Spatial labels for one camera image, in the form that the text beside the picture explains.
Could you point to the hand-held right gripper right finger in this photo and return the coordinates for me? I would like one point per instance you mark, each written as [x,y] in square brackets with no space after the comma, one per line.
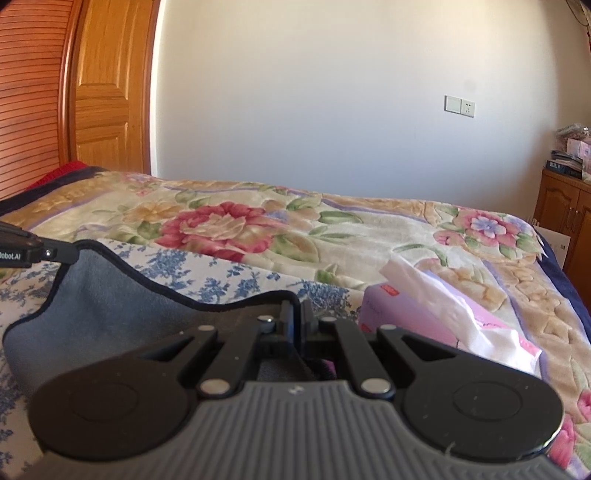
[352,351]

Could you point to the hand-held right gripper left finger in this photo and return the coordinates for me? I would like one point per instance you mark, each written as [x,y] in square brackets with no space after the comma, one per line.
[240,351]

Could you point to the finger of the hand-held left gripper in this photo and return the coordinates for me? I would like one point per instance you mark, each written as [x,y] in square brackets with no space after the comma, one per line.
[60,252]

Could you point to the grey towel with dark border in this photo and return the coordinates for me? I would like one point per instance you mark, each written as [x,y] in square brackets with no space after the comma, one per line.
[115,314]

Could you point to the red cloth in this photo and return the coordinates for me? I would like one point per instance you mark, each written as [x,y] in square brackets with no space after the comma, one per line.
[60,173]

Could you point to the pink tissue packet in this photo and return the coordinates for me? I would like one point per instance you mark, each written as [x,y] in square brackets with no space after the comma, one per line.
[415,300]

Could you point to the blue floral white sheet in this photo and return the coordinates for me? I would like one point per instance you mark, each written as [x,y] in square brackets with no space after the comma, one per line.
[194,272]

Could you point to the floral plush blanket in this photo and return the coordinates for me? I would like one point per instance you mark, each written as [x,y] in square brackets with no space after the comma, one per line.
[351,230]

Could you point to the louvered wooden panel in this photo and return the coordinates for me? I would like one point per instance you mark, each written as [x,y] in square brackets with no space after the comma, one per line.
[32,92]

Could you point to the wooden panel door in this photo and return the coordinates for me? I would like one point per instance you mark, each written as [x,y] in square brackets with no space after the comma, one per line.
[108,87]

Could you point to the white paper board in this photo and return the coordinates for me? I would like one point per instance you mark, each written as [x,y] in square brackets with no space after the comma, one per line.
[556,242]

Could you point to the wooden cabinet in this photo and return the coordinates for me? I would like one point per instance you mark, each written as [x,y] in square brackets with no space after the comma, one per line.
[565,217]

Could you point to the dark blue book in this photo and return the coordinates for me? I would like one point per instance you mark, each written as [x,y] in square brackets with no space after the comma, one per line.
[563,168]

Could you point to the pink box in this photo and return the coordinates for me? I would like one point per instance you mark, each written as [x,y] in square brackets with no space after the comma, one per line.
[579,148]

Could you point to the white wall switch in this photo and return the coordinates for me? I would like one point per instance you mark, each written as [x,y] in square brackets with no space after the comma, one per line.
[453,104]

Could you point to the white wall socket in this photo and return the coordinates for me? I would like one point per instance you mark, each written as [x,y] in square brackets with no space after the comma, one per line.
[468,108]

